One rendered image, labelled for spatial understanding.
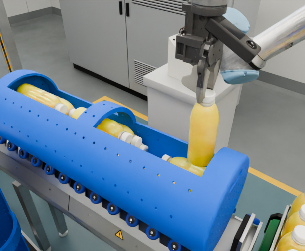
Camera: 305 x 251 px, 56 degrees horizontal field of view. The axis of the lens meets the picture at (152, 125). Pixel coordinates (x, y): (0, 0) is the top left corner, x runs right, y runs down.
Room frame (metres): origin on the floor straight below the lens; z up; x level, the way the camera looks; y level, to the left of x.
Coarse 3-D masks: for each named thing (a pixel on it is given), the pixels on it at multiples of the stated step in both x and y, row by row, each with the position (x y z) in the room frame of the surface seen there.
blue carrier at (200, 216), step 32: (0, 96) 0.85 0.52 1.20; (64, 96) 1.02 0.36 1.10; (0, 128) 0.80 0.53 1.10; (32, 128) 0.72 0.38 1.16; (64, 128) 0.67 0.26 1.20; (96, 128) 0.64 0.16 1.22; (64, 160) 0.62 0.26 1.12; (96, 160) 0.57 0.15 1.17; (128, 160) 0.54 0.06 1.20; (160, 160) 0.52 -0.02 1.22; (224, 160) 0.50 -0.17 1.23; (96, 192) 0.56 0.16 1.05; (128, 192) 0.49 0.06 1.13; (160, 192) 0.46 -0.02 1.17; (192, 192) 0.43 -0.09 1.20; (224, 192) 0.42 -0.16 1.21; (160, 224) 0.43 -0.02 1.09; (192, 224) 0.39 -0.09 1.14; (224, 224) 0.47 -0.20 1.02
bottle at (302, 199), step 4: (300, 196) 0.52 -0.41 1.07; (304, 196) 0.52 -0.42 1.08; (296, 200) 0.52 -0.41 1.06; (300, 200) 0.51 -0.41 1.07; (304, 200) 0.51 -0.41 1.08; (292, 204) 0.53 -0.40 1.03; (296, 204) 0.51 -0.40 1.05; (300, 204) 0.50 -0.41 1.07; (292, 208) 0.52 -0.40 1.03; (296, 208) 0.50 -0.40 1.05; (300, 208) 0.50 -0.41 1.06; (288, 212) 0.53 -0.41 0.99; (292, 212) 0.51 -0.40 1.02; (288, 216) 0.52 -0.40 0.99; (284, 224) 0.52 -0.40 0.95
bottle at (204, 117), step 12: (204, 108) 0.57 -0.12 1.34; (216, 108) 0.58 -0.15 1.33; (192, 120) 0.57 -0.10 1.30; (204, 120) 0.55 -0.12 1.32; (216, 120) 0.56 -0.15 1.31; (192, 132) 0.57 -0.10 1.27; (204, 132) 0.55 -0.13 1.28; (216, 132) 0.57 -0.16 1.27; (192, 144) 0.56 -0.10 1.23; (204, 144) 0.55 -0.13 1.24; (192, 156) 0.56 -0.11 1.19; (204, 156) 0.55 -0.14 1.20
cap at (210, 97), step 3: (207, 90) 0.60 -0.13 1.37; (210, 90) 0.60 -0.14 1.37; (207, 93) 0.58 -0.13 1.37; (210, 93) 0.58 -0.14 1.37; (213, 93) 0.58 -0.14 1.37; (207, 96) 0.57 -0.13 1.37; (210, 96) 0.57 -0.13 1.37; (213, 96) 0.57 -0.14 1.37; (204, 99) 0.57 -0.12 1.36; (207, 99) 0.57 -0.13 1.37; (210, 99) 0.57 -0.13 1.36; (213, 99) 0.57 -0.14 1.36; (204, 102) 0.57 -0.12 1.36; (207, 102) 0.57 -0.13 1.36; (210, 102) 0.57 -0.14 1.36
